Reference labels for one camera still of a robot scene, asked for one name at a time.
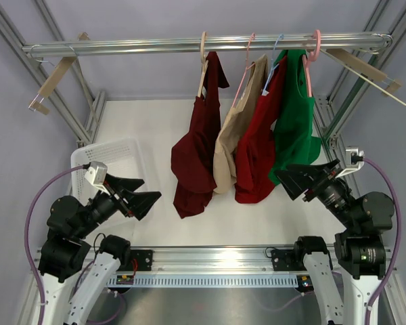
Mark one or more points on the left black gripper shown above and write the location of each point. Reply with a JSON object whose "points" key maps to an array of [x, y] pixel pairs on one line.
{"points": [[139, 202]]}

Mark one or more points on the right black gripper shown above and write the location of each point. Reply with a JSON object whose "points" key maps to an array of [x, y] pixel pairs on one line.
{"points": [[317, 177]]}

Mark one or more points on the green t shirt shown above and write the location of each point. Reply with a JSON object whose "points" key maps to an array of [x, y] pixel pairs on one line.
{"points": [[293, 132]]}

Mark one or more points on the red t shirt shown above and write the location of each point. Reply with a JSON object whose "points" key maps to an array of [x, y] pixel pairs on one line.
{"points": [[255, 155]]}

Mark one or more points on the maroon t shirt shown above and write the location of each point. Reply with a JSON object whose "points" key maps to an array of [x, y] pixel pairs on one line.
{"points": [[192, 156]]}

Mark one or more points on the blue wire hanger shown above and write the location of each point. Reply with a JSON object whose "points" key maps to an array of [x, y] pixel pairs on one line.
{"points": [[273, 66]]}

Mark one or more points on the beige t shirt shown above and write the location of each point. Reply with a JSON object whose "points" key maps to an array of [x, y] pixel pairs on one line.
{"points": [[235, 125]]}

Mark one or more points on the pink plastic hanger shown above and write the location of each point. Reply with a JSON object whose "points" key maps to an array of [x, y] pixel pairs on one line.
{"points": [[312, 57]]}

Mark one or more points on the beige wooden hanger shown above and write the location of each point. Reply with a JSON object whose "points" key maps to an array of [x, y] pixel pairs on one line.
{"points": [[204, 62]]}

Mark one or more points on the pink wire hanger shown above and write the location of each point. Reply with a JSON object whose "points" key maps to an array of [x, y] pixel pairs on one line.
{"points": [[247, 67]]}

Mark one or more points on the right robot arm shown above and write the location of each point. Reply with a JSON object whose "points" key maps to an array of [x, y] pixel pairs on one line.
{"points": [[359, 249]]}

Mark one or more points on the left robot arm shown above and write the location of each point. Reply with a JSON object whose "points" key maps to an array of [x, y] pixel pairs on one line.
{"points": [[64, 297]]}

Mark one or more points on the right cardboard tube hanger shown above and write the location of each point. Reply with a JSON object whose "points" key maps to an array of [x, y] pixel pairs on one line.
{"points": [[375, 77]]}

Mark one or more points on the white plastic laundry basket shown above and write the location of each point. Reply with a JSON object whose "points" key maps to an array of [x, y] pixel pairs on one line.
{"points": [[123, 159]]}

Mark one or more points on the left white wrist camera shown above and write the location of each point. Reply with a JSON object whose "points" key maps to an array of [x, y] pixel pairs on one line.
{"points": [[96, 174]]}

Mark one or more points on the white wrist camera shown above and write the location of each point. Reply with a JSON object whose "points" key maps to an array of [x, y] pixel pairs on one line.
{"points": [[96, 174], [354, 162]]}

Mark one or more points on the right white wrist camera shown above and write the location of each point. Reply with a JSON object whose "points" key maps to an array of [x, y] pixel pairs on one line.
{"points": [[354, 162]]}

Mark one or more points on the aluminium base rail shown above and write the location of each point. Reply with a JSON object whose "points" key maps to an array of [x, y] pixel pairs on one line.
{"points": [[209, 259]]}

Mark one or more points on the white slotted cable duct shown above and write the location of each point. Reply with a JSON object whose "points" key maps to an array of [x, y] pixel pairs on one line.
{"points": [[205, 281]]}

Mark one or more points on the silver clothes rail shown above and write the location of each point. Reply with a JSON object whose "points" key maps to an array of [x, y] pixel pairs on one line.
{"points": [[350, 40]]}

